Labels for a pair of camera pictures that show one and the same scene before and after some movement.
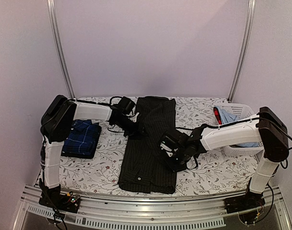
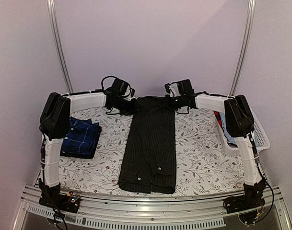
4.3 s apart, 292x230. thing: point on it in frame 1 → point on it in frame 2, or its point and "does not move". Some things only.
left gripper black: (137, 131) → (133, 109)
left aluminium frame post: (56, 33) does not move
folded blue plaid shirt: (82, 138) does not move
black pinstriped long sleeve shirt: (145, 166) does not move
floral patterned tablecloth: (216, 173) does not move
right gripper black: (174, 167) → (168, 105)
